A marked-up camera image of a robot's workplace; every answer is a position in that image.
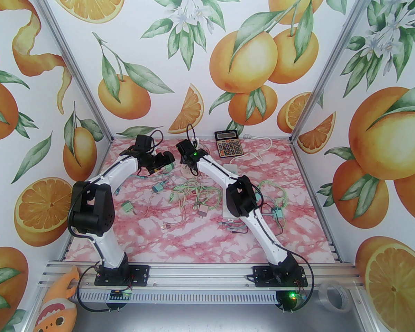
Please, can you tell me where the white power strip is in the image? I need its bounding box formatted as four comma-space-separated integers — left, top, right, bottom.
221, 164, 240, 220

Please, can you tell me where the black gold desk calculator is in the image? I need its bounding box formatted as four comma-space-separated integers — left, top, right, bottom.
214, 130, 245, 158

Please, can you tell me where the black controller with led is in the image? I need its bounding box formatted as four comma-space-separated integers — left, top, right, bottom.
277, 290, 306, 313

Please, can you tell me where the clear tape roll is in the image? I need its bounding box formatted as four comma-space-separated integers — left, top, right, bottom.
317, 280, 352, 313

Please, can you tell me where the orange fish plush toy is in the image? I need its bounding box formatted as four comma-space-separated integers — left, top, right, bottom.
33, 266, 79, 332

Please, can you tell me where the green yellow tangled cable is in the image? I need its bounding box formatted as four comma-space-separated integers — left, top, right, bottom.
169, 180, 225, 220

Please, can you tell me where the pale cable with metal tips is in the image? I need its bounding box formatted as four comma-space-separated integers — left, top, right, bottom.
160, 206, 187, 230

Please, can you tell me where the teal multi-head cable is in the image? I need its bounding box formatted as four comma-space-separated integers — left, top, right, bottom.
217, 218, 251, 235

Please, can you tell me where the white power strip cord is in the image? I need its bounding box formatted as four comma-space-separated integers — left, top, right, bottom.
228, 133, 272, 163

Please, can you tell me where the green looped cable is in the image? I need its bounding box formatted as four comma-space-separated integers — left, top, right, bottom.
257, 180, 288, 236

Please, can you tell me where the aluminium slotted rail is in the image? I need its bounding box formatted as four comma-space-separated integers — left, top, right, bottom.
38, 260, 364, 305

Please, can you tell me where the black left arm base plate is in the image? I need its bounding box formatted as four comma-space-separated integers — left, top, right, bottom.
94, 264, 150, 287

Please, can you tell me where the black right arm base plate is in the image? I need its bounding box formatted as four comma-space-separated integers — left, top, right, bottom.
253, 265, 309, 288

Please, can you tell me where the aluminium frame post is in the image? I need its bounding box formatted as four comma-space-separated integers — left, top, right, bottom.
22, 0, 114, 144
288, 0, 384, 146

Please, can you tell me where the black left arm base cable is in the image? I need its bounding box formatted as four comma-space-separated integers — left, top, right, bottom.
75, 263, 133, 314

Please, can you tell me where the black arm base cable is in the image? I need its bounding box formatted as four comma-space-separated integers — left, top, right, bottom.
75, 263, 133, 314
280, 255, 319, 314

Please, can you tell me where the black right arm base cable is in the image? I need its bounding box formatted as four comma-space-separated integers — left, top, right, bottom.
280, 255, 319, 314

